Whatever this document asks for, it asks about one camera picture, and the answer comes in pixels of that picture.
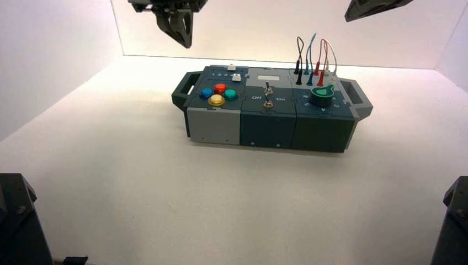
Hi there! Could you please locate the green rotary pointer knob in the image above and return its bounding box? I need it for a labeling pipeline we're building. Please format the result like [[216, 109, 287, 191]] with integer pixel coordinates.
[[310, 84, 336, 108]]

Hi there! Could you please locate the white jumper cable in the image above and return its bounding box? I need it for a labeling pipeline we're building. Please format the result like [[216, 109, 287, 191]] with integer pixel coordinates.
[[323, 39, 339, 80]]

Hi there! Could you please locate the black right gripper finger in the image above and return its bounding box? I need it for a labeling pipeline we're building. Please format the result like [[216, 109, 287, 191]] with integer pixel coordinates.
[[344, 0, 414, 23]]

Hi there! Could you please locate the red jumper cable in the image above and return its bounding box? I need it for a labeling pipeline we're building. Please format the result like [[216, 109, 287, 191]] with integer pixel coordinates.
[[313, 39, 330, 87]]

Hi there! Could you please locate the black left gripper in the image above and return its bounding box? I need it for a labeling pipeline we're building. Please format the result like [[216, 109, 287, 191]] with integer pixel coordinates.
[[127, 0, 209, 49]]

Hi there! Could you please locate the blue jumper cable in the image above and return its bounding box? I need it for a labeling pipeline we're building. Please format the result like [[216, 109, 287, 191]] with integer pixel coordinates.
[[304, 33, 317, 87]]

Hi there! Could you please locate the dark teal control panel box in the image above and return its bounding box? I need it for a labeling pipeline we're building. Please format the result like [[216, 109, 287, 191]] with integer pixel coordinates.
[[171, 65, 374, 153]]

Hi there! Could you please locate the black jumper cable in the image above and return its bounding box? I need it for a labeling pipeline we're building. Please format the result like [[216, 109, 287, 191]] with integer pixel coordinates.
[[294, 36, 305, 86]]

